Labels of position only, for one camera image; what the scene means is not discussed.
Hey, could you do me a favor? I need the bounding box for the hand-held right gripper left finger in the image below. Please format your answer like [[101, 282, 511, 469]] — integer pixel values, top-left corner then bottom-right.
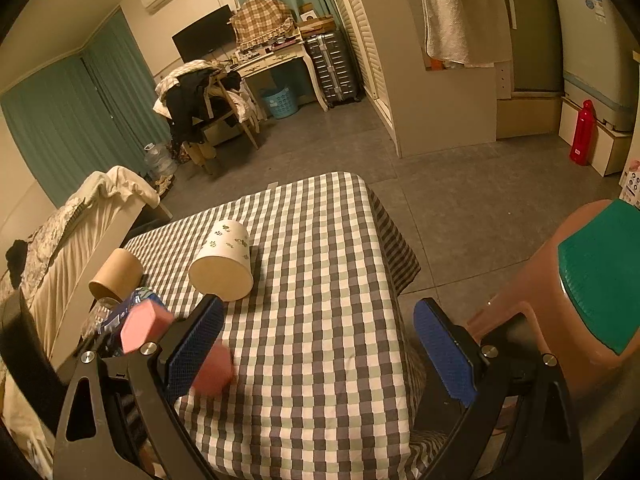
[[53, 294, 224, 480]]

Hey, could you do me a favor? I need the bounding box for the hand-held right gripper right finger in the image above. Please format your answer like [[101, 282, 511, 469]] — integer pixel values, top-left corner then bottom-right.
[[413, 298, 585, 480]]

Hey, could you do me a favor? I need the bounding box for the white leaf-print cup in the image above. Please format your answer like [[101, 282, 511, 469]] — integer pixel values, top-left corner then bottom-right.
[[188, 219, 255, 302]]

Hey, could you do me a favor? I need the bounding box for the pink block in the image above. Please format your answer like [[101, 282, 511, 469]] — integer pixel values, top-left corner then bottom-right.
[[120, 300, 236, 394]]

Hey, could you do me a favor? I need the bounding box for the blue packet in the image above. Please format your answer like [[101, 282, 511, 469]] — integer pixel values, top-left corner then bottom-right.
[[97, 286, 168, 358]]

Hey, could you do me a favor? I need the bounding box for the clear glass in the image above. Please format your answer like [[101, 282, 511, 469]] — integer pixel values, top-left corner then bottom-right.
[[80, 297, 122, 343]]

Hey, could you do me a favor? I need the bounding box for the orange stool with green cushion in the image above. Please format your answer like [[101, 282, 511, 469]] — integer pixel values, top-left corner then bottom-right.
[[466, 199, 640, 403]]

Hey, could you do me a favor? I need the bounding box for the brown cardboard tube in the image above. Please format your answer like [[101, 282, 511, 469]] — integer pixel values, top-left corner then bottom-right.
[[88, 248, 145, 303]]

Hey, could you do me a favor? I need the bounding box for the checkered tablecloth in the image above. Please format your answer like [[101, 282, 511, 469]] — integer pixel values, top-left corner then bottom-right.
[[121, 172, 422, 480]]

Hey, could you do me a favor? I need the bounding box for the bed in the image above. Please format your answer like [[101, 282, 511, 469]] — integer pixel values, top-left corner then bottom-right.
[[0, 165, 162, 480]]

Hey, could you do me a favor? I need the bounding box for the green stool cushion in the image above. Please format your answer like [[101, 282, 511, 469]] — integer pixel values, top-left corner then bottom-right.
[[557, 199, 640, 355]]

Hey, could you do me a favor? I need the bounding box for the water jug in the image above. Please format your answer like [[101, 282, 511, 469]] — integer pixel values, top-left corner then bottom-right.
[[144, 143, 179, 181]]

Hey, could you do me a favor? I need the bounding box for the wooden chair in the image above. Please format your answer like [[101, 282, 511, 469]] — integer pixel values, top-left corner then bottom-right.
[[172, 67, 261, 176]]

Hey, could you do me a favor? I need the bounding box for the pile of clothes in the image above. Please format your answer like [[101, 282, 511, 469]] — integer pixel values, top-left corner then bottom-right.
[[153, 59, 242, 146]]

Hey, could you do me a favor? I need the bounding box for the white cardboard box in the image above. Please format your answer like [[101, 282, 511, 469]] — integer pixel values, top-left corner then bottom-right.
[[558, 97, 632, 177]]

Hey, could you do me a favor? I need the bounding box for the red thermos bottle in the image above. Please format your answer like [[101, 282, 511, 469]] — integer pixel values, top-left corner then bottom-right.
[[570, 100, 597, 166]]

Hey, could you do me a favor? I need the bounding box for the blue laundry basket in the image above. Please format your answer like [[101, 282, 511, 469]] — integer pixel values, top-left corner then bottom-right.
[[260, 86, 299, 120]]

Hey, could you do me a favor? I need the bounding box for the teal curtain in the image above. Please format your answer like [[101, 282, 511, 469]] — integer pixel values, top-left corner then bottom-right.
[[0, 6, 173, 208]]

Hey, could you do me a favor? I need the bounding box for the white desk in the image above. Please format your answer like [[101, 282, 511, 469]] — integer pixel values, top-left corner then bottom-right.
[[234, 39, 329, 120]]

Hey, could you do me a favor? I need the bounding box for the silver suitcase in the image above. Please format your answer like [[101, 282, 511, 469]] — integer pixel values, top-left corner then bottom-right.
[[303, 30, 363, 107]]

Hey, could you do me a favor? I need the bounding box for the black monitor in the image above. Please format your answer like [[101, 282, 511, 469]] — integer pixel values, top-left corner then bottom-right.
[[171, 4, 236, 65]]

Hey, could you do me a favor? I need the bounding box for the white louvered wardrobe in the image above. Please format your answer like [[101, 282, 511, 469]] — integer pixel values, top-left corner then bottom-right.
[[318, 0, 498, 158]]

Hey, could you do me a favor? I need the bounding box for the plaid cloth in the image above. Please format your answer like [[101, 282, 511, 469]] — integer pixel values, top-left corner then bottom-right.
[[233, 0, 301, 50]]

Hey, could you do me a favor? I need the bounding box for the hanging white towel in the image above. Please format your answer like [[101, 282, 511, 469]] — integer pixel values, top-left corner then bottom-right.
[[413, 0, 516, 67]]

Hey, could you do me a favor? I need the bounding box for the white washing machine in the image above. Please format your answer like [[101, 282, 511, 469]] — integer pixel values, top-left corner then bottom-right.
[[552, 0, 640, 133]]

